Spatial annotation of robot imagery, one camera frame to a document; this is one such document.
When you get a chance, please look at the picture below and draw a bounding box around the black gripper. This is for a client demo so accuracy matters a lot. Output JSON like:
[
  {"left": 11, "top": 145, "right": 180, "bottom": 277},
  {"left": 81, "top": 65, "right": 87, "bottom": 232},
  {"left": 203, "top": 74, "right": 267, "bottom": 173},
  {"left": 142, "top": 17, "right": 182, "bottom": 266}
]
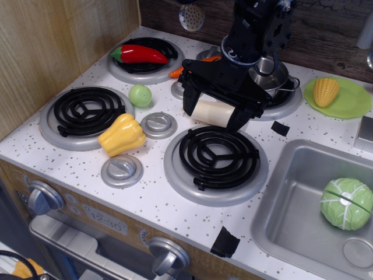
[{"left": 180, "top": 58, "right": 272, "bottom": 132}]

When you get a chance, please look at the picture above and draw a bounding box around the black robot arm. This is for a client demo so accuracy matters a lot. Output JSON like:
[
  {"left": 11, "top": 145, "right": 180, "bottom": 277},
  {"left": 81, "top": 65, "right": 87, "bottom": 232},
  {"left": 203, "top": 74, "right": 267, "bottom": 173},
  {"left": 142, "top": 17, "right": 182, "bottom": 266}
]
[{"left": 178, "top": 1, "right": 297, "bottom": 132}]

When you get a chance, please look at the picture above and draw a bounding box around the yellow bell pepper toy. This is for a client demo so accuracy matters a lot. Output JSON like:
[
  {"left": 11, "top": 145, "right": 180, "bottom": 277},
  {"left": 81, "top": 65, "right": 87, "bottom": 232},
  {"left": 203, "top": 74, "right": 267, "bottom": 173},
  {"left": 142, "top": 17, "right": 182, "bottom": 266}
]
[{"left": 98, "top": 113, "right": 146, "bottom": 157}]

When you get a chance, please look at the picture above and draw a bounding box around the red chili pepper toy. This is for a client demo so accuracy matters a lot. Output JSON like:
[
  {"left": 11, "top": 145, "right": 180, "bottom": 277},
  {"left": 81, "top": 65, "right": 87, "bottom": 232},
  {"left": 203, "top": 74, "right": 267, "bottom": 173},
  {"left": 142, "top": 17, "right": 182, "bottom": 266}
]
[{"left": 110, "top": 44, "right": 168, "bottom": 64}]

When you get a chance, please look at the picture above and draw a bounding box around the white cylinder toy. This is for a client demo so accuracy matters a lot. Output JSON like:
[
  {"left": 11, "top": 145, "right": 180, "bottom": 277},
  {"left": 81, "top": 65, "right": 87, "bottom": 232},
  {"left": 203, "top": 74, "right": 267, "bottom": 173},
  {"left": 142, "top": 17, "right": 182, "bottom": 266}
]
[{"left": 190, "top": 100, "right": 235, "bottom": 128}]

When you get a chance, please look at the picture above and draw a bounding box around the silver stovetop knob middle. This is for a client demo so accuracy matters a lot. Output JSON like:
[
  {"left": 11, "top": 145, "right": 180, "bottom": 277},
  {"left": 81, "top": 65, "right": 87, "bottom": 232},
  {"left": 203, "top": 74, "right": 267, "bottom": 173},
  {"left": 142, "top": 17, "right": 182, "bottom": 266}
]
[{"left": 171, "top": 80, "right": 184, "bottom": 100}]

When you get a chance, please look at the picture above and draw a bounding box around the silver stovetop knob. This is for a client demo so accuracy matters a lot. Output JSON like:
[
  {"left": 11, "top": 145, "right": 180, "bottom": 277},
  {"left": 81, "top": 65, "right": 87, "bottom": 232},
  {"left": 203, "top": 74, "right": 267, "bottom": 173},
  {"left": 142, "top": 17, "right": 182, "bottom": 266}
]
[
  {"left": 101, "top": 155, "right": 143, "bottom": 188},
  {"left": 171, "top": 80, "right": 184, "bottom": 100},
  {"left": 140, "top": 112, "right": 178, "bottom": 139},
  {"left": 196, "top": 46, "right": 221, "bottom": 60}
]

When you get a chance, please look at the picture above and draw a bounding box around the orange carrot toy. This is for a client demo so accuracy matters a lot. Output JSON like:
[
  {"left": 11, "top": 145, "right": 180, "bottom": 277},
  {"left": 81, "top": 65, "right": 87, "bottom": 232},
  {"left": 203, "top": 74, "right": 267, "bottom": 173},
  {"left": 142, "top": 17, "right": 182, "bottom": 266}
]
[{"left": 168, "top": 55, "right": 221, "bottom": 78}]

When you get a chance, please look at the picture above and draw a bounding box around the silver stovetop knob back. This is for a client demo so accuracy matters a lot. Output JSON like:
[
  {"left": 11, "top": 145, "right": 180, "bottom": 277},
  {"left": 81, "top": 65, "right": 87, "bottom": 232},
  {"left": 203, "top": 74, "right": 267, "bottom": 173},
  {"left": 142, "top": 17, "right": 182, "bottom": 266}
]
[{"left": 196, "top": 46, "right": 221, "bottom": 60}]

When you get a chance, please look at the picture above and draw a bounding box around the front right stove burner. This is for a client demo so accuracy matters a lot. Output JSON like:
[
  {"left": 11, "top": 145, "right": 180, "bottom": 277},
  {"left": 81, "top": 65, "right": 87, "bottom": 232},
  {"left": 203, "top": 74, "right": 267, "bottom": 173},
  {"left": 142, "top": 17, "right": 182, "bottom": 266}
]
[{"left": 163, "top": 126, "right": 269, "bottom": 207}]

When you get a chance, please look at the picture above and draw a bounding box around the stove burner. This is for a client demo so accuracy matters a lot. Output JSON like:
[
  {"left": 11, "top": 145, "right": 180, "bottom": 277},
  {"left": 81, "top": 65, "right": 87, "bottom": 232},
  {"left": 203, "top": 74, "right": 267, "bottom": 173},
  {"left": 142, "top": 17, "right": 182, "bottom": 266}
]
[
  {"left": 107, "top": 37, "right": 184, "bottom": 85},
  {"left": 40, "top": 86, "right": 135, "bottom": 151},
  {"left": 253, "top": 76, "right": 303, "bottom": 121},
  {"left": 163, "top": 126, "right": 269, "bottom": 207}
]

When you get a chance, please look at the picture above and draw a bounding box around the silver stovetop knob centre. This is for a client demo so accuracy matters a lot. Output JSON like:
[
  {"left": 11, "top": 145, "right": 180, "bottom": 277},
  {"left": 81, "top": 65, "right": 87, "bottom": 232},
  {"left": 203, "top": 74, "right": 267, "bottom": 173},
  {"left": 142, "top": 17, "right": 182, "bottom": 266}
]
[{"left": 140, "top": 112, "right": 178, "bottom": 139}]

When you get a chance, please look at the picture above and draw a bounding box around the small silver pot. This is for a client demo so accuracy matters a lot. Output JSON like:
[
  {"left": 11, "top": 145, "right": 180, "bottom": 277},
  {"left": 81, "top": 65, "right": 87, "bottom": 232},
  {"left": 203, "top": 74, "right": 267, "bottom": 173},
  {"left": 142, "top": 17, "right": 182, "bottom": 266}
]
[{"left": 248, "top": 57, "right": 300, "bottom": 97}]

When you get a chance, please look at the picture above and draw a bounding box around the black tape piece small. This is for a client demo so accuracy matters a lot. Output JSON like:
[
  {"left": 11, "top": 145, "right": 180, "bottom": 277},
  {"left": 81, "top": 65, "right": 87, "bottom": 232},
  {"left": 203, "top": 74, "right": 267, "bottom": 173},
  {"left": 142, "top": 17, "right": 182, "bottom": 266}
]
[{"left": 271, "top": 121, "right": 290, "bottom": 137}]

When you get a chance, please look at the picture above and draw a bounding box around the back right stove burner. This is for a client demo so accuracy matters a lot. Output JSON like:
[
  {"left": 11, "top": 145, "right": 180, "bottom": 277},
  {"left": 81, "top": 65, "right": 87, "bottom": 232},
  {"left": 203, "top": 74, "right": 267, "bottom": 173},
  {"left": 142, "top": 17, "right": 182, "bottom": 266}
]
[{"left": 253, "top": 76, "right": 303, "bottom": 121}]

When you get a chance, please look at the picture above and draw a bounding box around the green round toy fruit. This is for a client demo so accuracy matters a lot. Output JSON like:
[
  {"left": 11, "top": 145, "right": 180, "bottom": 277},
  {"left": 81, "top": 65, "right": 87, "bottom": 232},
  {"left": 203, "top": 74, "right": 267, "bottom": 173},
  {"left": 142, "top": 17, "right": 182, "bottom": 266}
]
[{"left": 128, "top": 85, "right": 152, "bottom": 107}]

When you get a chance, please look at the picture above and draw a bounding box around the back left stove burner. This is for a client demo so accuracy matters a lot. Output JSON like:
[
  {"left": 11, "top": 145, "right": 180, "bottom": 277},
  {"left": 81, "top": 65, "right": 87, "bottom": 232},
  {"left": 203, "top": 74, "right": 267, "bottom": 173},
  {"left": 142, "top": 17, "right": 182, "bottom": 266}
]
[{"left": 107, "top": 37, "right": 184, "bottom": 85}]

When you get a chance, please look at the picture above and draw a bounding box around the hanging silver strainer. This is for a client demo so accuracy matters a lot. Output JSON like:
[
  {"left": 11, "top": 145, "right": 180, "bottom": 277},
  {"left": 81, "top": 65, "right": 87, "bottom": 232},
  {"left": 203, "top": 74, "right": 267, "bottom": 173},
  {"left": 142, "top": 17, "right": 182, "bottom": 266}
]
[{"left": 178, "top": 0, "right": 205, "bottom": 32}]

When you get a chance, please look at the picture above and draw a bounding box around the yellow corn toy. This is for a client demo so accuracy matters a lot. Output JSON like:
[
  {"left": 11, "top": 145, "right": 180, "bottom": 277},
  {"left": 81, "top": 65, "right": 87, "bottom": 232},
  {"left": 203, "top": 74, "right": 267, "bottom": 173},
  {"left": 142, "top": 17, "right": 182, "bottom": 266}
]
[{"left": 313, "top": 78, "right": 340, "bottom": 107}]

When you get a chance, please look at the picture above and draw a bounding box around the silver stovetop knob front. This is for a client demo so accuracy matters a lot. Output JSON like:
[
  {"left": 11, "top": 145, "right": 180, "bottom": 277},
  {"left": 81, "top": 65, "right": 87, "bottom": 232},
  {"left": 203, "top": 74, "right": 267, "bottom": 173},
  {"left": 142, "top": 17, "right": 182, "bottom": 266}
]
[{"left": 101, "top": 155, "right": 143, "bottom": 188}]

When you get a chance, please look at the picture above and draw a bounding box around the silver sink basin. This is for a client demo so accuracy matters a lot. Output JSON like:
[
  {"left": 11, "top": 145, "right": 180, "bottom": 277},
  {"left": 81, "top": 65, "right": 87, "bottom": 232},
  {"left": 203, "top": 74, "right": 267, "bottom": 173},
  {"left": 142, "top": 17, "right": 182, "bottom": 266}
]
[{"left": 252, "top": 140, "right": 372, "bottom": 279}]

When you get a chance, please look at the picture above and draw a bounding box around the green plastic plate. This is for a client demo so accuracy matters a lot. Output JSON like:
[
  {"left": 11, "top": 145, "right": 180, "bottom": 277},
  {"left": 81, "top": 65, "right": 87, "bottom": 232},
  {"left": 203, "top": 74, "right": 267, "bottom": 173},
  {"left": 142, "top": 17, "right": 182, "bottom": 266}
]
[{"left": 304, "top": 76, "right": 372, "bottom": 118}]

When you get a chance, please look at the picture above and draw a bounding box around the black tape piece front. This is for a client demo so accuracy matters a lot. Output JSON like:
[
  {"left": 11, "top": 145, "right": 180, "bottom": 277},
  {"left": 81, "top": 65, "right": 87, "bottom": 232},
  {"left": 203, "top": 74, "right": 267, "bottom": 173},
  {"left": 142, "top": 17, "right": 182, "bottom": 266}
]
[{"left": 210, "top": 226, "right": 240, "bottom": 258}]

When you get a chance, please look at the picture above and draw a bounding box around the front left stove burner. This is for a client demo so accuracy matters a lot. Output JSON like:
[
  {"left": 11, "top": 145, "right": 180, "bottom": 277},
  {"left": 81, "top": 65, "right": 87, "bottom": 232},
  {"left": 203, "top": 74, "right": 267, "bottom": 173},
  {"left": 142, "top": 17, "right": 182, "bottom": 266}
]
[{"left": 40, "top": 86, "right": 135, "bottom": 151}]

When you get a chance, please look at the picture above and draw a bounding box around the silver faucet base block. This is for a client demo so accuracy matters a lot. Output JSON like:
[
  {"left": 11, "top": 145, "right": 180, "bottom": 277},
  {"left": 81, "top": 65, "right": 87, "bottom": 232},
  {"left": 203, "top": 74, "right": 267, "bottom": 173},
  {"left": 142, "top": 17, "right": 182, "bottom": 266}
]
[{"left": 353, "top": 116, "right": 373, "bottom": 153}]

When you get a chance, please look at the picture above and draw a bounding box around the silver oven knob right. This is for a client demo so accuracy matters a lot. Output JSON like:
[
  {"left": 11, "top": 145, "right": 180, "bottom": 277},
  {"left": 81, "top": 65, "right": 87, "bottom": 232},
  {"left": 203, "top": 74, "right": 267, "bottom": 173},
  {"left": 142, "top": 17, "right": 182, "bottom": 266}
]
[{"left": 149, "top": 236, "right": 191, "bottom": 277}]

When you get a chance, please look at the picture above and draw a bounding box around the silver oven knob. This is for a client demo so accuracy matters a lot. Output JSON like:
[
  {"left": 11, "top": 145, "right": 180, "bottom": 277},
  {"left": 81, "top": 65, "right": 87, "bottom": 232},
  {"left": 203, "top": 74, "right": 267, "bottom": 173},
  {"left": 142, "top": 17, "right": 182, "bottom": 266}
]
[
  {"left": 149, "top": 236, "right": 191, "bottom": 277},
  {"left": 28, "top": 180, "right": 65, "bottom": 215}
]

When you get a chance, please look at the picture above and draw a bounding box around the silver faucet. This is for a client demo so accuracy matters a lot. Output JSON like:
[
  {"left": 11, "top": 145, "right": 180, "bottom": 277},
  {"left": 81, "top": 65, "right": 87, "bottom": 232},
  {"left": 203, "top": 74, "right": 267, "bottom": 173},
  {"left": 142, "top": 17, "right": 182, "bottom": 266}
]
[{"left": 356, "top": 10, "right": 373, "bottom": 69}]

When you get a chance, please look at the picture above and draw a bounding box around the green cabbage toy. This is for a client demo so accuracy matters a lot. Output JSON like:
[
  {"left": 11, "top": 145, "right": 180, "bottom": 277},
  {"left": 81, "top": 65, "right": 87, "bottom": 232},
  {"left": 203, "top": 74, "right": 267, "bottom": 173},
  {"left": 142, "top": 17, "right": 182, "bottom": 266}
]
[{"left": 319, "top": 178, "right": 372, "bottom": 231}]

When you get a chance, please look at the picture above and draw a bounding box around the silver oven knob left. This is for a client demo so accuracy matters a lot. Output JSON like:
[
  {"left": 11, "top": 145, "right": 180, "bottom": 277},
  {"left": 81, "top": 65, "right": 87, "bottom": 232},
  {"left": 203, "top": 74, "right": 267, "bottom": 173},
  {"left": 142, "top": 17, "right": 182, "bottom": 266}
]
[{"left": 28, "top": 180, "right": 65, "bottom": 215}]

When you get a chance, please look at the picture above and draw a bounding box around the silver oven door handle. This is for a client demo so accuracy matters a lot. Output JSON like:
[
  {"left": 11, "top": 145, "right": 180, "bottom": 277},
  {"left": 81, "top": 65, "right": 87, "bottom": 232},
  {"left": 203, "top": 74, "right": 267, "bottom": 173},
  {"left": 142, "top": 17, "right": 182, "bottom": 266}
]
[{"left": 29, "top": 215, "right": 156, "bottom": 279}]

